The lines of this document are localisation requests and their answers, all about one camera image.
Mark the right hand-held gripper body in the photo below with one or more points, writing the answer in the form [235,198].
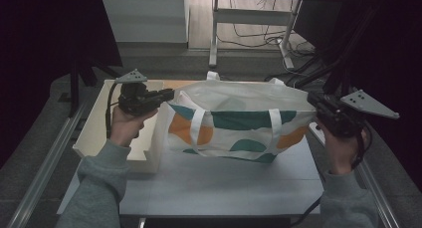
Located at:
[345,118]

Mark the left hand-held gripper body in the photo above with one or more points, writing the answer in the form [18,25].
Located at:
[134,100]

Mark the white plastic bin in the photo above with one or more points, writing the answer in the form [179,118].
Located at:
[94,128]

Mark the white tote bag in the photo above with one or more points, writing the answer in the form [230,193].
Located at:
[245,135]

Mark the person's left hand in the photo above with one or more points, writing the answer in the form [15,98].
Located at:
[124,128]

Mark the person's right hand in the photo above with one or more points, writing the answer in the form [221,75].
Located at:
[343,155]

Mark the black tripod stand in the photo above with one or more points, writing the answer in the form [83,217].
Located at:
[74,85]

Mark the white cabinet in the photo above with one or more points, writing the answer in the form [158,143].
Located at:
[142,19]

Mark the dark curtain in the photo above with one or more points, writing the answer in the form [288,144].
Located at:
[40,39]
[398,55]

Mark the metal floor rail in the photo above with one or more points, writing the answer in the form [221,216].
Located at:
[49,161]
[375,184]

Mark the white metal frame desk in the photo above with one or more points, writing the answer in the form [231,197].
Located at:
[252,16]

